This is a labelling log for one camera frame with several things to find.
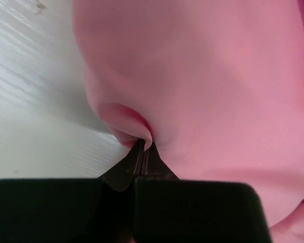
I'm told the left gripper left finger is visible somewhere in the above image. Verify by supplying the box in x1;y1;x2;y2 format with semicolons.
0;140;144;242

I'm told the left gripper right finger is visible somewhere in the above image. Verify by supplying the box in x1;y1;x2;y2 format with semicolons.
133;145;272;242

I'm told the pink satin pillowcase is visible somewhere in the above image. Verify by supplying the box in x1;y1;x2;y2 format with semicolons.
72;1;304;242

